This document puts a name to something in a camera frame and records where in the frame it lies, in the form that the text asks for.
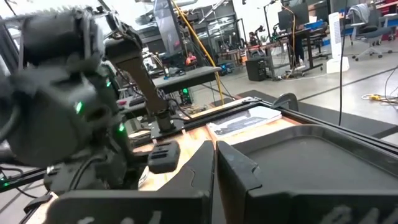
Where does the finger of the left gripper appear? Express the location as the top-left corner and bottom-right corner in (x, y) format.
(147, 139), (182, 175)

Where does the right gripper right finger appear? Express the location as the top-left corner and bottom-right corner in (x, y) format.
(216, 139), (398, 224)

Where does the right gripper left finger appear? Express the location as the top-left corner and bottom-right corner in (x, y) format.
(43, 139), (216, 224)

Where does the dark grey plastic tray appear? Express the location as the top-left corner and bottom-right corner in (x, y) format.
(231, 124), (398, 191)

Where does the person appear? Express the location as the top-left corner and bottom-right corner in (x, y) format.
(185, 51), (198, 67)
(248, 30), (259, 47)

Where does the black table clamp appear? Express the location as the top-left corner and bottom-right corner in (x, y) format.
(271, 92), (300, 112)

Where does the black floor mat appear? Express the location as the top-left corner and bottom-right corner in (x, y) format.
(211, 89), (398, 140)

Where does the black computer monitor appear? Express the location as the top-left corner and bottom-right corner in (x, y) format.
(277, 2), (311, 31)
(153, 0), (184, 58)

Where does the black standing desk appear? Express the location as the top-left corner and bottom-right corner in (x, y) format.
(273, 27), (326, 77)

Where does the white tower appliance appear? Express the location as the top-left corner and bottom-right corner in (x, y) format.
(325, 11), (351, 75)

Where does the grey office chair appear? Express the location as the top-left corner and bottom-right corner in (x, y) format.
(346, 2), (397, 62)

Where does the yellow cable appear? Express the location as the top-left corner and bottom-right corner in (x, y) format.
(170, 0), (225, 106)

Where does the black hanging cable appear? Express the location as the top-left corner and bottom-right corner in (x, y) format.
(338, 0), (349, 127)

